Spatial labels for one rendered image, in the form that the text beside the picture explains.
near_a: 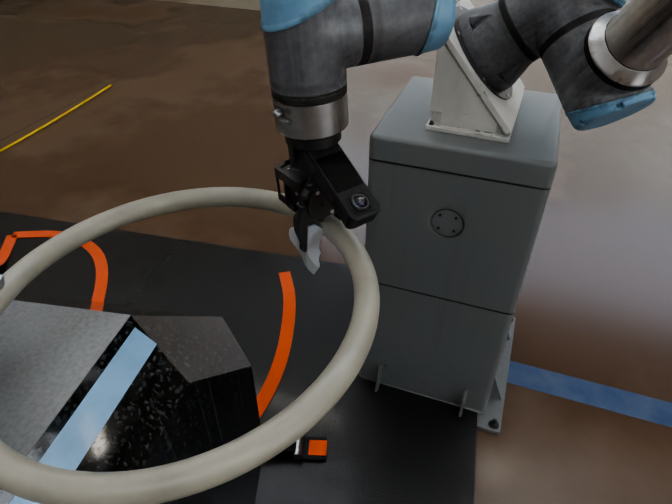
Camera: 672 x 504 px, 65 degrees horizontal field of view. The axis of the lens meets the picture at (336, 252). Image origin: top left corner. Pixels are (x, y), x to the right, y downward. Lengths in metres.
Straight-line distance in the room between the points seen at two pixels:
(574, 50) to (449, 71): 0.24
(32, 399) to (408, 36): 0.60
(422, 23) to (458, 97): 0.56
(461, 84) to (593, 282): 1.30
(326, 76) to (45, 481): 0.47
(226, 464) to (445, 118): 0.91
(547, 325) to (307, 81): 1.58
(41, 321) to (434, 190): 0.81
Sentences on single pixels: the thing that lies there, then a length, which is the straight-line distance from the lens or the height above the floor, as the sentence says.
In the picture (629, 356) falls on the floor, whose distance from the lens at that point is 2.05.
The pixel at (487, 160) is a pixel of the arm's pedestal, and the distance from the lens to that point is 1.16.
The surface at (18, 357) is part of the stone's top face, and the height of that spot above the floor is 0.85.
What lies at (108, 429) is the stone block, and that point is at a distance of 0.72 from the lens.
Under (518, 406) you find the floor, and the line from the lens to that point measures 1.76.
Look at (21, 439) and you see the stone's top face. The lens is 0.70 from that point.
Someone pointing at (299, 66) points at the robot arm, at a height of 1.17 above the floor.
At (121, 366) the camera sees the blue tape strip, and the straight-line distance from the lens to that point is 0.75.
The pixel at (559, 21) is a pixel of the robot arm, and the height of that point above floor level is 1.09.
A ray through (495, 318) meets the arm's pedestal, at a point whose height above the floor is 0.40.
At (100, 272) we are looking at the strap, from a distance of 2.27.
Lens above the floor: 1.37
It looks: 38 degrees down
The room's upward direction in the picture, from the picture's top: straight up
